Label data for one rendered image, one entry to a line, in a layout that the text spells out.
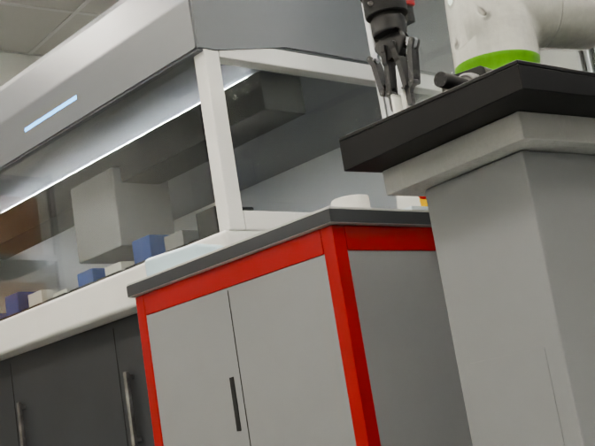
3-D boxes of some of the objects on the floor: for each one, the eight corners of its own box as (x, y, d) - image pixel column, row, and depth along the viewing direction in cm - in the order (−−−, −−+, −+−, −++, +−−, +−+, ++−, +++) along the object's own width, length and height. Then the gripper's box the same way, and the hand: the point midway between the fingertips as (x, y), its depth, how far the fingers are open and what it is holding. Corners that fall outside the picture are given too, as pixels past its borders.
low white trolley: (407, 677, 172) (328, 205, 187) (175, 665, 216) (126, 284, 231) (612, 599, 211) (532, 214, 227) (380, 603, 255) (326, 280, 271)
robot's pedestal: (645, 715, 131) (519, 107, 146) (466, 696, 154) (372, 173, 169) (778, 654, 150) (653, 119, 165) (600, 645, 173) (505, 177, 188)
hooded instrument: (282, 625, 245) (173, -107, 281) (-74, 623, 377) (-117, 125, 412) (587, 533, 327) (473, -25, 362) (208, 557, 458) (151, 146, 494)
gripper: (425, 7, 234) (445, 115, 229) (372, 34, 244) (390, 136, 239) (402, 1, 228) (422, 111, 223) (350, 28, 238) (367, 134, 234)
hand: (403, 109), depth 232 cm, fingers closed
